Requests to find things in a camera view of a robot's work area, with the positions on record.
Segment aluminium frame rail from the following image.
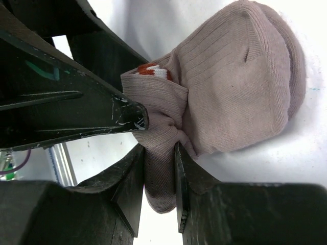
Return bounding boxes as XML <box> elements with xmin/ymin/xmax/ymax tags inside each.
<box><xmin>47</xmin><ymin>143</ymin><xmax>78</xmax><ymax>186</ymax></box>

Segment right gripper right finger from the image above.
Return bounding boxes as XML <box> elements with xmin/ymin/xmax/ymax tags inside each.
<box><xmin>174</xmin><ymin>143</ymin><xmax>230</xmax><ymax>244</ymax></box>

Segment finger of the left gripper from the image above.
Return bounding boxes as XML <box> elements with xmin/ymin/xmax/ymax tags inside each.
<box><xmin>7</xmin><ymin>0</ymin><xmax>147</xmax><ymax>84</ymax></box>
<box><xmin>1</xmin><ymin>5</ymin><xmax>149</xmax><ymax>151</ymax></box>

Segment grey sock red stripes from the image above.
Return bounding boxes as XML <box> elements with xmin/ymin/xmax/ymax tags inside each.
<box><xmin>121</xmin><ymin>1</ymin><xmax>306</xmax><ymax>214</ymax></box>

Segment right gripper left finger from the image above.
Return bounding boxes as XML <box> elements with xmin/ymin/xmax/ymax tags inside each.
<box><xmin>63</xmin><ymin>144</ymin><xmax>145</xmax><ymax>244</ymax></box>

